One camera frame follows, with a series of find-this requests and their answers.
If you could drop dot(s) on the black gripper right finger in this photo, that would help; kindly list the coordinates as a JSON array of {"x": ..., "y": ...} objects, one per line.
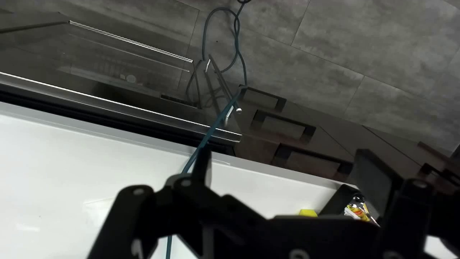
[{"x": 406, "y": 210}]

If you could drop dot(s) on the colourful snack packet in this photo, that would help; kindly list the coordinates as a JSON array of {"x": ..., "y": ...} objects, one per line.
[{"x": 357, "y": 209}]

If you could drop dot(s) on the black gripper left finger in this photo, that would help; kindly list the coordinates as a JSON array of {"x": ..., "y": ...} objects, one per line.
[{"x": 212, "y": 226}]

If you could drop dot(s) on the yellow sponge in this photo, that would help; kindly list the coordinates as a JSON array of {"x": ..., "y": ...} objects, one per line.
[{"x": 308, "y": 212}]

